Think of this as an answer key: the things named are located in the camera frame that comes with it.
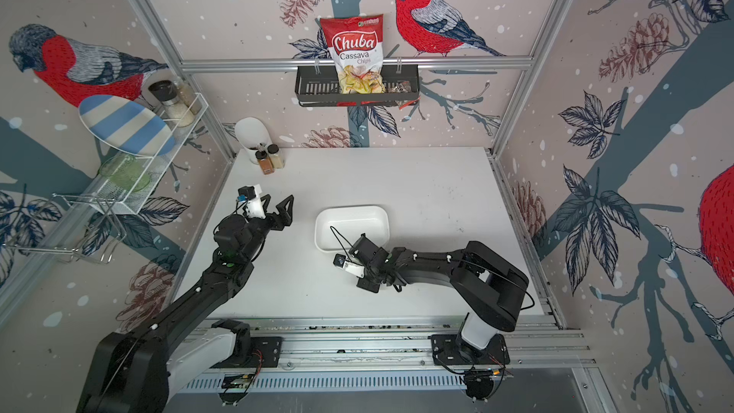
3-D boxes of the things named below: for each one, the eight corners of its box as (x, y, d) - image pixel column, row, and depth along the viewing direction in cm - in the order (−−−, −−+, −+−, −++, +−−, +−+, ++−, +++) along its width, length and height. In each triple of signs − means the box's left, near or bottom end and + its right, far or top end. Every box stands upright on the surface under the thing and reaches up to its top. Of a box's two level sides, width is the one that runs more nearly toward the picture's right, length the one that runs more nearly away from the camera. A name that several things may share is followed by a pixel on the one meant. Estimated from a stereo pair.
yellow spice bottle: (272, 170, 118) (265, 153, 111) (275, 160, 122) (268, 143, 114) (282, 170, 118) (275, 153, 111) (285, 160, 122) (279, 143, 114)
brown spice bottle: (260, 174, 115) (253, 160, 109) (263, 164, 119) (257, 150, 112) (272, 174, 115) (266, 160, 109) (275, 164, 119) (269, 150, 112)
